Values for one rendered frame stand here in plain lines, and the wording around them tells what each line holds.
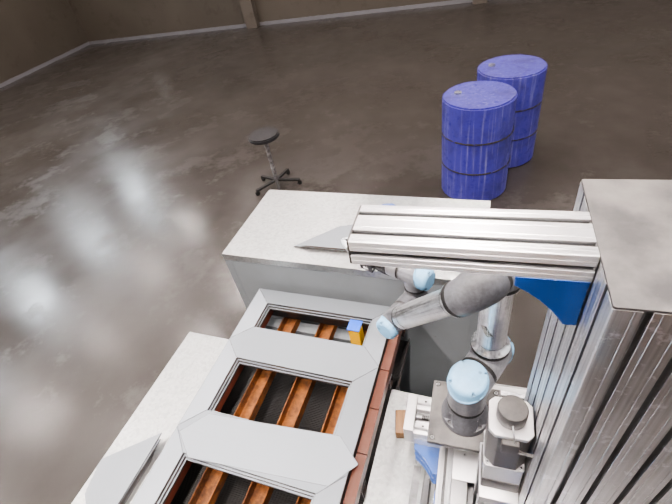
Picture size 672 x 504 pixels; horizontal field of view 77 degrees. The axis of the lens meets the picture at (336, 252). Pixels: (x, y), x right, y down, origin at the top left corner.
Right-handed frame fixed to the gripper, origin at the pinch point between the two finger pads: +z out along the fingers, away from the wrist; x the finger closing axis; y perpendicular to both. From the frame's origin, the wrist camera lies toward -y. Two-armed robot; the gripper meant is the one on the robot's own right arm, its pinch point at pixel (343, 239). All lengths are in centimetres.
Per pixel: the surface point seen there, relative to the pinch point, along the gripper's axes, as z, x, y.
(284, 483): -15, -72, 51
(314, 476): -22, -63, 52
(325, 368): 5, -29, 57
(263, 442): 3, -67, 52
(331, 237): 41, 24, 42
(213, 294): 182, -12, 145
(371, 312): 8, 7, 62
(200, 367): 62, -62, 63
